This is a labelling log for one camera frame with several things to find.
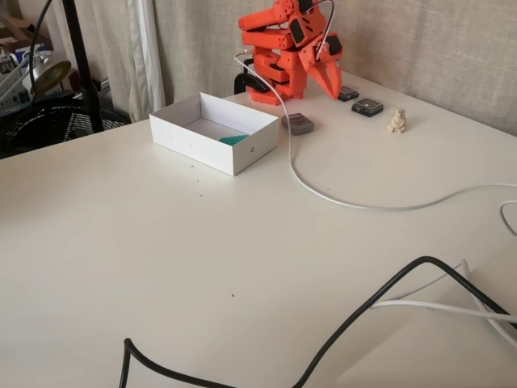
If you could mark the black item in clear case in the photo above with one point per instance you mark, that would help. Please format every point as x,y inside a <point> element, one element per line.
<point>348,94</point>
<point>366,107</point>

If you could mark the grey square pad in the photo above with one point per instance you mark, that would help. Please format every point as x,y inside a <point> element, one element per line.
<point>298,123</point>

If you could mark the silver desk lamp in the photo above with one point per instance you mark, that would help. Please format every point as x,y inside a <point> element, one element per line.
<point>46,70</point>

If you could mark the orange gripper black motor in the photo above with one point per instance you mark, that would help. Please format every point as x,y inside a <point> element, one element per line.
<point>321,61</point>

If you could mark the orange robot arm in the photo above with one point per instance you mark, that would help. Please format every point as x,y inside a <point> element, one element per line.
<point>266,40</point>

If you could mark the black floor fan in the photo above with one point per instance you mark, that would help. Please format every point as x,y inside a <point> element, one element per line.
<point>52,125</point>

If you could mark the green rounded cube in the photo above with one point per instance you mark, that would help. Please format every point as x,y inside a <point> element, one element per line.
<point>234,140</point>

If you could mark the beige curtain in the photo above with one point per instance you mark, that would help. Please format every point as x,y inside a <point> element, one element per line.
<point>404,40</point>

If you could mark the cardboard boxes stack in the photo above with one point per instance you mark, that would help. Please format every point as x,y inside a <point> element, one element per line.
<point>16,36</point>

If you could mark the black pole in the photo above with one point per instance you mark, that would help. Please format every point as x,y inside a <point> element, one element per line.
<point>82,60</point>

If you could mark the small white animal figurine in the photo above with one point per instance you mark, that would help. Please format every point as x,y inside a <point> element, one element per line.
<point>398,121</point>

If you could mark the black table clamp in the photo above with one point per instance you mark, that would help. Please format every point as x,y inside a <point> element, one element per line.
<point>246,78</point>

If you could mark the white cardboard bin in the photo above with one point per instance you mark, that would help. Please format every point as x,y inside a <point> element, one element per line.
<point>194,139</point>

